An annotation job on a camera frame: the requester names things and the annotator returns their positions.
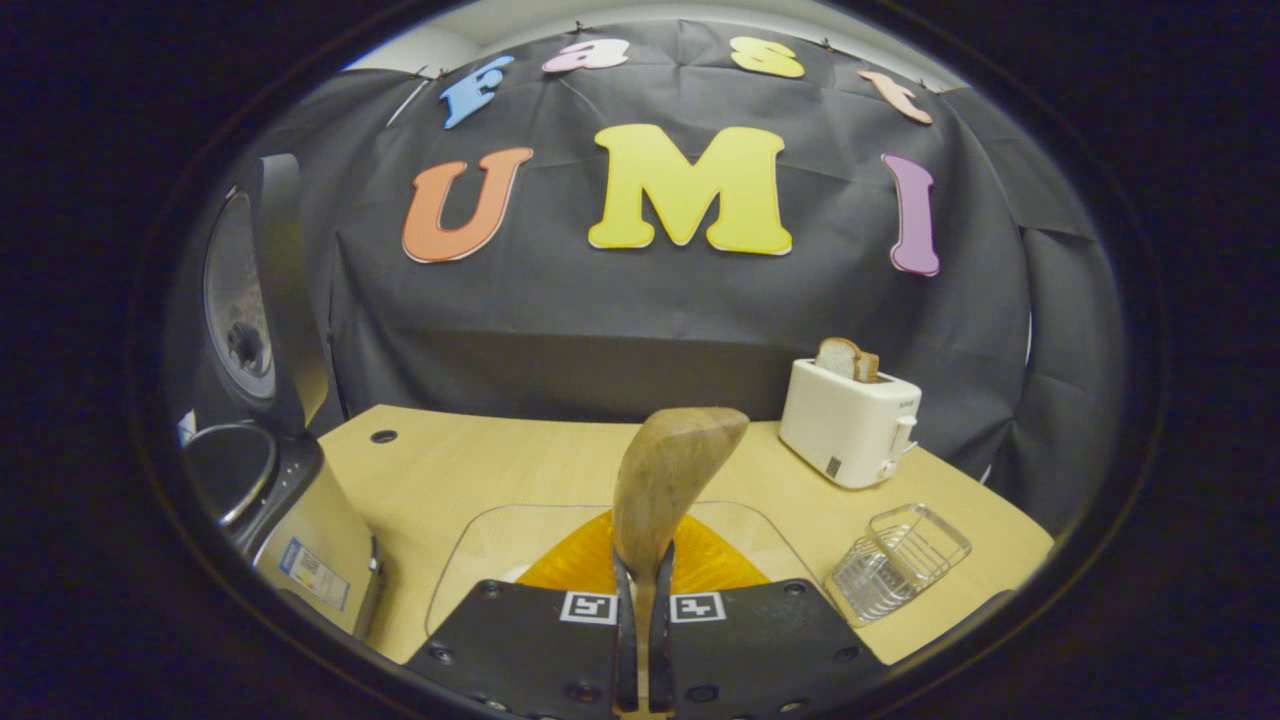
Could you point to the silver black rice cooker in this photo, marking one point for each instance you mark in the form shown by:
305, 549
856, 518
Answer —
300, 540

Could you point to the clear white rice container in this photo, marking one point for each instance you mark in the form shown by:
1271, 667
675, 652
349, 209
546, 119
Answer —
480, 560

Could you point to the white toaster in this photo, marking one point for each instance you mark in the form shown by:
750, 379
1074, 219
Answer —
845, 430

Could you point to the black backdrop cloth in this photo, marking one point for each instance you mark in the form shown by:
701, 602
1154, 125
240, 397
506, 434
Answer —
600, 330

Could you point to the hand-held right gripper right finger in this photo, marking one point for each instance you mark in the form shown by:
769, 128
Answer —
662, 640

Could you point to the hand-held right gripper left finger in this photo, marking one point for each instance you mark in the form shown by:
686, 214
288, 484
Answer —
626, 640

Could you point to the pale bread slice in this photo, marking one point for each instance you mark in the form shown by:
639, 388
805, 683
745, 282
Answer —
837, 358

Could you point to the wooden spoon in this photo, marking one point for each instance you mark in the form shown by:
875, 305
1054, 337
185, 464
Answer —
670, 460

